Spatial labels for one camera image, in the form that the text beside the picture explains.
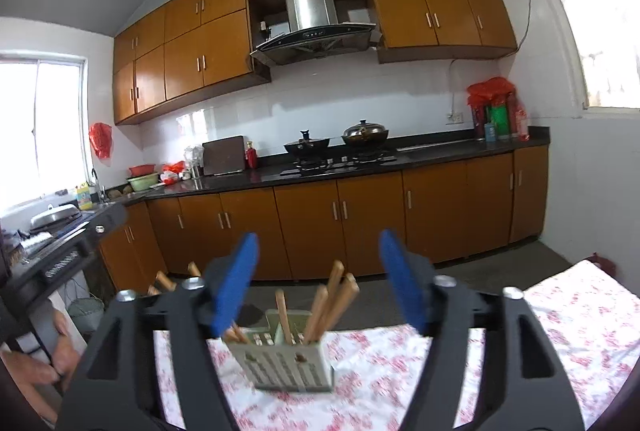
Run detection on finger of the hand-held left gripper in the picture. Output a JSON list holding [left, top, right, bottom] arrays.
[[7, 201, 128, 297]]

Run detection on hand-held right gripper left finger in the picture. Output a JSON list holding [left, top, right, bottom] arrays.
[[55, 232, 261, 431]]

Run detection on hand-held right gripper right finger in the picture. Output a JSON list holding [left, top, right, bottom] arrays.
[[378, 229, 586, 431]]

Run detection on green perforated chopstick holder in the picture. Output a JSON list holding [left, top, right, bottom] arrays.
[[226, 308, 335, 394]]

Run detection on person's left hand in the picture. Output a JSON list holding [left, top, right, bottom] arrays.
[[0, 311, 83, 427]]

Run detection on steel pot lid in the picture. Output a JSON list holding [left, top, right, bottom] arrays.
[[29, 205, 82, 232]]

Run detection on round basket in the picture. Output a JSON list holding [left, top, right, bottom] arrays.
[[67, 296, 106, 333]]

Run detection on wooden lower kitchen cabinets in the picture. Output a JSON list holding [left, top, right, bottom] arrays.
[[97, 145, 551, 282]]

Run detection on wooden kitchen cabinets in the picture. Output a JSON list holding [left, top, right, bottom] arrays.
[[97, 145, 551, 282], [112, 0, 518, 126]]

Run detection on green basin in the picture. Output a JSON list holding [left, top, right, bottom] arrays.
[[126, 173, 161, 192]]

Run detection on hanging red plastic bag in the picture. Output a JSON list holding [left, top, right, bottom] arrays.
[[89, 122, 113, 160]]

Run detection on floral tablecloth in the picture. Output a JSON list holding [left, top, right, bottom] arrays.
[[150, 258, 640, 431]]

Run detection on red and white plastic bag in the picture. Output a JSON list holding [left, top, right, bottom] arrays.
[[160, 161, 187, 186]]

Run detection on glass window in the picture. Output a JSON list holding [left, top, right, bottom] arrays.
[[517, 0, 640, 112], [0, 53, 88, 212]]

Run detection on dark cutting board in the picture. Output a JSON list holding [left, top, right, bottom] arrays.
[[202, 136, 247, 176]]

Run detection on steel cup with clear bag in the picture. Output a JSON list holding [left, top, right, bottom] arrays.
[[184, 145, 205, 179]]

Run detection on gas stove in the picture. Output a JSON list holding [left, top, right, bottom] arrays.
[[280, 150, 398, 176]]

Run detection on black kitchen countertop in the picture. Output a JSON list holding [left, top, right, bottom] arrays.
[[75, 126, 551, 212]]

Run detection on wok with steel lid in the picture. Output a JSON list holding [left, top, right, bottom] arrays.
[[341, 120, 390, 149]]

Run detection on black wok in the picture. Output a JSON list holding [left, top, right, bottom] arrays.
[[284, 130, 332, 156]]

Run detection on green box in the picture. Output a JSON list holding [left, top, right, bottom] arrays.
[[487, 106, 511, 139]]

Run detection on dark wooden chair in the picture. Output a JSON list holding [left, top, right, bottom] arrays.
[[587, 252, 618, 277]]

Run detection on red bag on packages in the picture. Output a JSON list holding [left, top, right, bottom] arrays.
[[467, 77, 518, 112]]

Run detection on wooden upper kitchen cabinets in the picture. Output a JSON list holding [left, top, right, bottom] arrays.
[[112, 0, 518, 126]]

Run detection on steel range hood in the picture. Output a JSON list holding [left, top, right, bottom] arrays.
[[250, 0, 383, 66]]

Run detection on wall cable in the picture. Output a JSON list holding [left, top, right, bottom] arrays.
[[447, 0, 537, 112]]

